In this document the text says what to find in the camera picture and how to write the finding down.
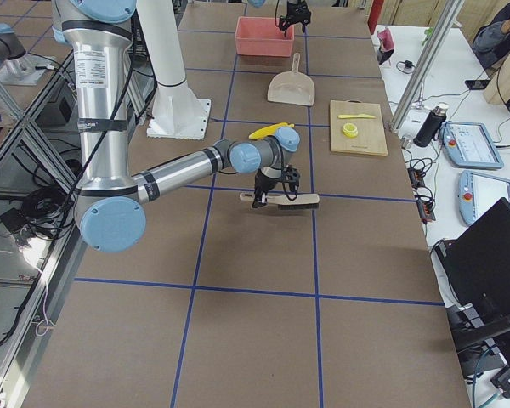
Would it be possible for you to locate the aluminium frame post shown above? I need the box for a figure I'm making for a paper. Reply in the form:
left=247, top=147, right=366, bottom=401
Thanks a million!
left=389, top=0, right=465, bottom=133

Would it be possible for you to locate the yellow plastic knife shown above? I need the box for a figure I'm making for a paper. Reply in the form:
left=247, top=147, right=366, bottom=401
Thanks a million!
left=337, top=113, right=376, bottom=119

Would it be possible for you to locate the teach pendant tablet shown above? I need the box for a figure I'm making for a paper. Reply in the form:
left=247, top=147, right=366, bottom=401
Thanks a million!
left=440, top=121, right=504, bottom=170
left=458, top=170, right=510, bottom=226

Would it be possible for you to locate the lower teach pendant tablet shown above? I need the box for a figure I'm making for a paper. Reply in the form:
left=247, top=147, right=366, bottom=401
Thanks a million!
left=458, top=170, right=510, bottom=226

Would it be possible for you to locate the wooden cutting board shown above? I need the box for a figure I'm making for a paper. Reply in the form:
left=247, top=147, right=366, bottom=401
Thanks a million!
left=330, top=100, right=388, bottom=156

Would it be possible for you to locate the yellow lemon slice toy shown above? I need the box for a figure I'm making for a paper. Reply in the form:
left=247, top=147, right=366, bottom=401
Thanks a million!
left=342, top=122, right=359, bottom=139

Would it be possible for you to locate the beige plastic dustpan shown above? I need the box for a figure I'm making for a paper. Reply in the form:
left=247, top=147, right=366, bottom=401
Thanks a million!
left=267, top=53, right=315, bottom=106

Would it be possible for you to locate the pink plastic bin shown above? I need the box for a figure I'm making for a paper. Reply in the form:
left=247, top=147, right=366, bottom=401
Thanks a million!
left=235, top=16, right=295, bottom=57

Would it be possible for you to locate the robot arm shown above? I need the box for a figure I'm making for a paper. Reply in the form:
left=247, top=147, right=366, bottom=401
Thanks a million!
left=275, top=0, right=311, bottom=33
left=52, top=1, right=300, bottom=252

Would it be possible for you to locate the black water bottle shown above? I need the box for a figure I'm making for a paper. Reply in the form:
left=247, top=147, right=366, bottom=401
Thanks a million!
left=413, top=102, right=449, bottom=147

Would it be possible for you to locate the black monitor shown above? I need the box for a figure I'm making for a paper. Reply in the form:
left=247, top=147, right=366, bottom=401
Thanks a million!
left=436, top=198, right=510, bottom=366

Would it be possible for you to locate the black power strip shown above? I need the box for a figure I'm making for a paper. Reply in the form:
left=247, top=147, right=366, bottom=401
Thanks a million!
left=407, top=167, right=436, bottom=224

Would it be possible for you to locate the yellow toy corn cob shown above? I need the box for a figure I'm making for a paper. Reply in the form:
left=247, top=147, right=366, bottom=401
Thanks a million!
left=248, top=122, right=295, bottom=140

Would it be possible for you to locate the beige hand brush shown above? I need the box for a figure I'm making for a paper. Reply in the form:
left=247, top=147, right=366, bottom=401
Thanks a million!
left=239, top=193, right=320, bottom=210

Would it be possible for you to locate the pink cloth on stand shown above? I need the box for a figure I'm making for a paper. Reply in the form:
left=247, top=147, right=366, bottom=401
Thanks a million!
left=377, top=27, right=394, bottom=65

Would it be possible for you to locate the person in background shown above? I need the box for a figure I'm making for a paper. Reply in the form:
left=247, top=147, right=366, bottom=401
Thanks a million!
left=472, top=3, right=510, bottom=69

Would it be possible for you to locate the upper teach pendant tablet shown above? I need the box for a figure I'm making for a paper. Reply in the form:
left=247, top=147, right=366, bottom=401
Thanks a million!
left=440, top=121, right=504, bottom=170

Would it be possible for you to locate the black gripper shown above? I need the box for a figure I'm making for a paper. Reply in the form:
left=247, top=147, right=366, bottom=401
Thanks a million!
left=252, top=166, right=300, bottom=208
left=278, top=6, right=311, bottom=31

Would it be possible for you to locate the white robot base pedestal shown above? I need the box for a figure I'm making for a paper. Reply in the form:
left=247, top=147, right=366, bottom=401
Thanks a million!
left=136, top=0, right=211, bottom=140

